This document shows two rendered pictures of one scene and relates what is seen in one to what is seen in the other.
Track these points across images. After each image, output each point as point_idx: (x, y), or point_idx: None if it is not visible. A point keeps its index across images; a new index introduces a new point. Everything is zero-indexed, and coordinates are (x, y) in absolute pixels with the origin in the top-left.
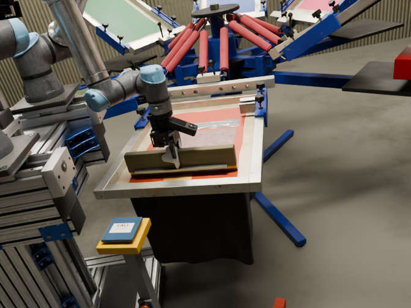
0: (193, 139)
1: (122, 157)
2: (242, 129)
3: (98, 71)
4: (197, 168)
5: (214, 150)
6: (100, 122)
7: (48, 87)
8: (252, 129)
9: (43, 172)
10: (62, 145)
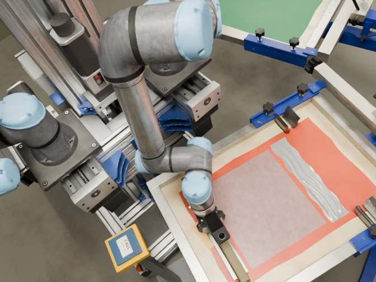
0: (276, 191)
1: None
2: (325, 234)
3: (145, 152)
4: (216, 250)
5: (230, 264)
6: (196, 121)
7: (164, 64)
8: (333, 247)
9: (71, 199)
10: None
